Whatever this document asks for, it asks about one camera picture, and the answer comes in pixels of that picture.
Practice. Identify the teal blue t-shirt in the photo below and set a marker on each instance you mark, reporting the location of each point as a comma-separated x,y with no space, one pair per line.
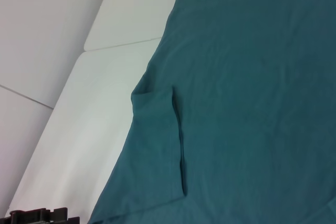
249,90

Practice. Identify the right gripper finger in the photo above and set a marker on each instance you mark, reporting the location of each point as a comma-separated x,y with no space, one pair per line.
42,216

